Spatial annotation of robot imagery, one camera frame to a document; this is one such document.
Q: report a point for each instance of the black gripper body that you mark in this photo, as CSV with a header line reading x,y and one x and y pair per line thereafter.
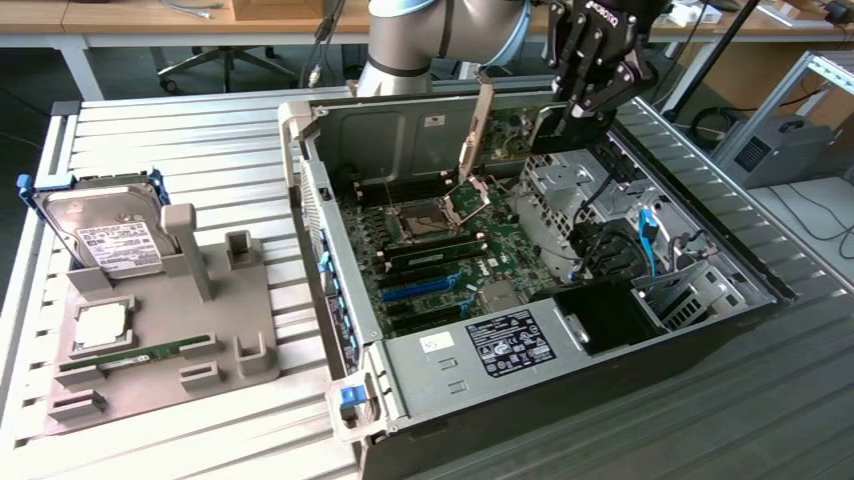
x,y
607,17

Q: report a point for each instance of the graphics card with metal bracket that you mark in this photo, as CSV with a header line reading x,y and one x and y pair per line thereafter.
x,y
507,135

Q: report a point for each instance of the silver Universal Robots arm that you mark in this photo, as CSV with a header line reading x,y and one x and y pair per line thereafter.
x,y
400,45

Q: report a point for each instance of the white box with black print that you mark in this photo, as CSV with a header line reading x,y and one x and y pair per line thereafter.
x,y
694,17

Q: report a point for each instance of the black tripod pole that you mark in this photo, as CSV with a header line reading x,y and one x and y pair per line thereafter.
x,y
714,50

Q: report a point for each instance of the perforated metal drive cage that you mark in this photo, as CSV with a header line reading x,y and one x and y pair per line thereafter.
x,y
554,180

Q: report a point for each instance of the beige flat box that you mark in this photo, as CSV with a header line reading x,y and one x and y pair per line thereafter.
x,y
801,12

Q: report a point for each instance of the grey computer tower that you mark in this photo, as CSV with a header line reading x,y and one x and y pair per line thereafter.
x,y
794,150

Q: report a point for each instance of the metal socket cover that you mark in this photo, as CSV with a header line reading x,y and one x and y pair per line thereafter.
x,y
470,197

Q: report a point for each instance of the black power adapter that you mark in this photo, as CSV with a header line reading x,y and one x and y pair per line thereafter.
x,y
837,11

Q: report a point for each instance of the green motherboard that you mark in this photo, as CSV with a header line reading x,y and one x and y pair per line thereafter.
x,y
507,240

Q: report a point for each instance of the thin socket locking lever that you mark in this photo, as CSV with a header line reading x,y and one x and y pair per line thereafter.
x,y
386,187

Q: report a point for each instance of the CPU socket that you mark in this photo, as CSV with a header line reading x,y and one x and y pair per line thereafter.
x,y
422,222

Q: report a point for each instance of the black RAM stick with sticker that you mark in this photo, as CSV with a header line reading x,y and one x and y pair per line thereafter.
x,y
427,259

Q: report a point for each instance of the metal disk bay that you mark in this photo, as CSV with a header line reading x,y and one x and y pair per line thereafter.
x,y
687,305

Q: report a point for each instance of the grey chipset heatsink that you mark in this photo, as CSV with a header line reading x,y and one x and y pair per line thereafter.
x,y
502,296

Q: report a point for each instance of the brown cardboard box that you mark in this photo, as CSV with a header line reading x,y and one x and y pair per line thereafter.
x,y
260,10

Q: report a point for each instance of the blue expansion slot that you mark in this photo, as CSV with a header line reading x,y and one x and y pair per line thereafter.
x,y
420,289

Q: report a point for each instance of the black office chair base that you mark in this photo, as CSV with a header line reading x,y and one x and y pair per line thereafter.
x,y
230,60

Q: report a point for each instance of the black expansion slot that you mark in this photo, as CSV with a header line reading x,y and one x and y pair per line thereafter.
x,y
423,307
428,324

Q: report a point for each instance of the grey power supply with label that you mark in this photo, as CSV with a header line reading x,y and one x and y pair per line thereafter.
x,y
427,380

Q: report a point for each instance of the open black PC case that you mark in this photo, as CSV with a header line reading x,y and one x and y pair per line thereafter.
x,y
567,415

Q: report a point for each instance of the blue case latch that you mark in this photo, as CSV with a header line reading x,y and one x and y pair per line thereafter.
x,y
351,395

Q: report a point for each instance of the silver hard disk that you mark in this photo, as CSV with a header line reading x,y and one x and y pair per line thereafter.
x,y
87,210

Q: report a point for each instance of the grey plastic parts rack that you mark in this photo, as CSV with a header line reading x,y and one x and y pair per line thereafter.
x,y
160,310

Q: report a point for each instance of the blue disk caddy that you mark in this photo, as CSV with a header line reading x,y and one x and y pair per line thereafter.
x,y
52,182

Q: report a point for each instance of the green RAM stick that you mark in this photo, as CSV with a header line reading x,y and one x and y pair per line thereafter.
x,y
134,357

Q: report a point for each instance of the silver CPU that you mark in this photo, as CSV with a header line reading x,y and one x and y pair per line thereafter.
x,y
100,327

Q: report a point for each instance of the wooden desk white frame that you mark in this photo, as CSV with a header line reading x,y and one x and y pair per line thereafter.
x,y
754,29
134,22

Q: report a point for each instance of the aluminium profile frame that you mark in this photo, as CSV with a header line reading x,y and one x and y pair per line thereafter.
x,y
823,65

